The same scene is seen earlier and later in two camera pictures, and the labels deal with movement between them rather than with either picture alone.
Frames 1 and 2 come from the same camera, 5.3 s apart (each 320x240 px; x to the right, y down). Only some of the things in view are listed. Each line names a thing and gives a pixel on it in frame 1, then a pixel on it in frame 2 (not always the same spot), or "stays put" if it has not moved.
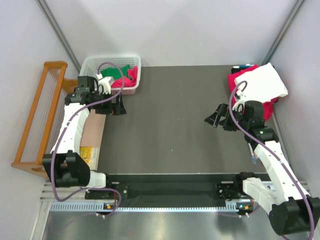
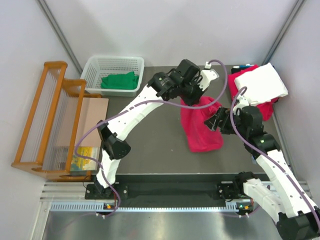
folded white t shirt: (261, 84) stays put
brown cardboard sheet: (93, 130) stays put
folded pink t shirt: (269, 106) stays put
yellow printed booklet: (90, 155) stays put
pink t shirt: (128, 82) -> (200, 137)
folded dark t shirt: (236, 69) stays put
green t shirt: (115, 73) -> (129, 81)
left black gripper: (113, 104) -> (190, 96)
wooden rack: (41, 121) stays put
